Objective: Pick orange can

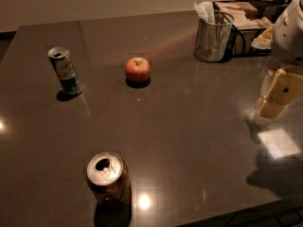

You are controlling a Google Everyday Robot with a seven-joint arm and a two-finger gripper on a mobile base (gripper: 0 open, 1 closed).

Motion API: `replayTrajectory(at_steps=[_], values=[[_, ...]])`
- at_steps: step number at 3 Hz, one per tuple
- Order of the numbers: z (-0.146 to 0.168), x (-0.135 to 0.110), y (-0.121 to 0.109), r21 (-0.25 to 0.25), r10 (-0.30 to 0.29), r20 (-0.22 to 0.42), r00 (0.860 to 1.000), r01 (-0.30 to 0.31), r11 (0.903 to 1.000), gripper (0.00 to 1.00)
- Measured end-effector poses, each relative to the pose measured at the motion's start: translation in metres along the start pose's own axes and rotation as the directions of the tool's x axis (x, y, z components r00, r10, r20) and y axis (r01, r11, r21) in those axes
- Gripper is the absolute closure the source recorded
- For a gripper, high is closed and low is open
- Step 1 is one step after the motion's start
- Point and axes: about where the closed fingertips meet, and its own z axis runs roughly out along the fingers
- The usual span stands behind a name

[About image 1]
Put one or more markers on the orange soda can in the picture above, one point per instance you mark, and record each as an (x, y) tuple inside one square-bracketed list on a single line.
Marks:
[(108, 178)]

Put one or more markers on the green slim can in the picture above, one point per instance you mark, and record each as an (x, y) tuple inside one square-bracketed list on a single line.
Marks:
[(59, 57)]

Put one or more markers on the red apple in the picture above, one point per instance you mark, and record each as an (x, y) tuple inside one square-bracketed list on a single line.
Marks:
[(137, 70)]

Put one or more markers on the wooden condiment box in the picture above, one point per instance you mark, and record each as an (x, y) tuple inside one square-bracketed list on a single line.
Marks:
[(246, 26)]

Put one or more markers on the white napkins in cup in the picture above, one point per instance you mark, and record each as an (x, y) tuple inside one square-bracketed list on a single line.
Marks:
[(205, 11)]

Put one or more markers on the wire mesh cup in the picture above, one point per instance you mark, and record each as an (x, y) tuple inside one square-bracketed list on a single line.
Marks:
[(212, 38)]

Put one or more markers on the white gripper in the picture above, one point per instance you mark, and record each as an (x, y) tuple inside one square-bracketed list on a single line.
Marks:
[(289, 37)]

